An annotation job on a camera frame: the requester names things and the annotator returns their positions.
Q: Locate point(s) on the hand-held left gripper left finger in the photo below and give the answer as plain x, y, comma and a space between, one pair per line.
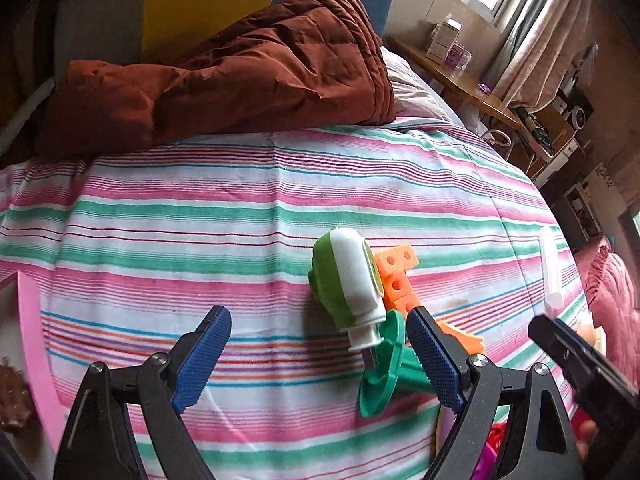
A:
200, 360

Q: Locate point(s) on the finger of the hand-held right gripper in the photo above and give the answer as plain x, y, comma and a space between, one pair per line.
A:
585, 365

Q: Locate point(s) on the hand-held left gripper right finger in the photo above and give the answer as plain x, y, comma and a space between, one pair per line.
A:
435, 360

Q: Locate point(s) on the green disc toy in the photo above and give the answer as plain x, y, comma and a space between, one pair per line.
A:
380, 360

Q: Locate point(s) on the orange block toy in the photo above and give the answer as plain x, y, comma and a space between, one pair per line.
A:
397, 260

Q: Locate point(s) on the green and white toy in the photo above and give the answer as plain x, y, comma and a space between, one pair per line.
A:
345, 280

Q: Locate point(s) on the pink box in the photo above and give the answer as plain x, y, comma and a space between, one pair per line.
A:
35, 350

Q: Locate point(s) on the peach plastic toy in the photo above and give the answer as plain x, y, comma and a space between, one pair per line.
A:
592, 337

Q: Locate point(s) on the orange plastic piece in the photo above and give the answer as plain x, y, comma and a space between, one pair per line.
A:
467, 342

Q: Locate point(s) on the pink ruffled pillow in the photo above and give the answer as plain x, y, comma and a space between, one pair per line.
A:
615, 300

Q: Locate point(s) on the translucent white tube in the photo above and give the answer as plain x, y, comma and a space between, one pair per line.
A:
550, 265

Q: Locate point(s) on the purple toy cup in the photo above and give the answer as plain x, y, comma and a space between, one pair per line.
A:
482, 466

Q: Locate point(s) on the striped bedsheet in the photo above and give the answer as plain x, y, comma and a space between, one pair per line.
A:
250, 210

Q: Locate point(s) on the brown spiky toy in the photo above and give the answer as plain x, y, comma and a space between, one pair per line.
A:
15, 395

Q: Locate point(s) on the dark patterned bag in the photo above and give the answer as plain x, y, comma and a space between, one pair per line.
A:
534, 127

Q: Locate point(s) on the white pillow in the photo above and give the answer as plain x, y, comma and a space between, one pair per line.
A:
415, 95

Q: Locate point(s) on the wooden desk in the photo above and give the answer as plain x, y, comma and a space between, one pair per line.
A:
470, 90

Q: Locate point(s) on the brown quilt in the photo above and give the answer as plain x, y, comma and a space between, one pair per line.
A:
250, 70

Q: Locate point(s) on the small purple container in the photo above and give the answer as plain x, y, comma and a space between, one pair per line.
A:
459, 56

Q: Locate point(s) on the white carton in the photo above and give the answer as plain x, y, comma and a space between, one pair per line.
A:
442, 40

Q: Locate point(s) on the beige curtain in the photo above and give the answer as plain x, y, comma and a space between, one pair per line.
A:
545, 35

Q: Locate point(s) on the grey yellow blue headboard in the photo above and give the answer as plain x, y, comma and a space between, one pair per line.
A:
200, 0

